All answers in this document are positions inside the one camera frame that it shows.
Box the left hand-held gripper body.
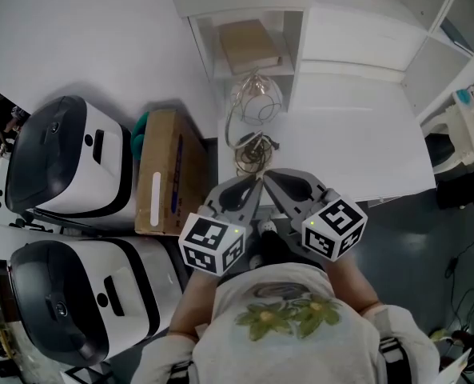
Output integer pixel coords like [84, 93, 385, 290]
[178, 202, 253, 278]

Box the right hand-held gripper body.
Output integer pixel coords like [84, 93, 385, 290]
[286, 189, 369, 263]

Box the gold desk lamp white globe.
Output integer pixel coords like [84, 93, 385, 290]
[223, 66, 284, 176]

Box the person's left forearm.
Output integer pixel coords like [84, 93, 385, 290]
[168, 270, 221, 336]

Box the person's right forearm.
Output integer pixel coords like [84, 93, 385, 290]
[323, 256, 382, 316]

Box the white table top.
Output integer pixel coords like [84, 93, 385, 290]
[216, 86, 438, 208]

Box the brown cardboard box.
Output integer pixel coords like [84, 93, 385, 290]
[133, 109, 212, 237]

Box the black and white robot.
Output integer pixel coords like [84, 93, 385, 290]
[7, 235, 184, 369]
[4, 94, 136, 221]

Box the teal round object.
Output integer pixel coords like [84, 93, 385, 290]
[129, 111, 151, 162]

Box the white flower print shirt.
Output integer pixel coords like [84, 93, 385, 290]
[130, 262, 441, 384]

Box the tan book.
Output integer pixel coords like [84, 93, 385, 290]
[218, 18, 283, 76]

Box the dark flat book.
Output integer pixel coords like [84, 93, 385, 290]
[440, 16, 474, 54]

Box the black striped harness strap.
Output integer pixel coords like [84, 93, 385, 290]
[169, 359, 194, 384]
[377, 335, 410, 384]

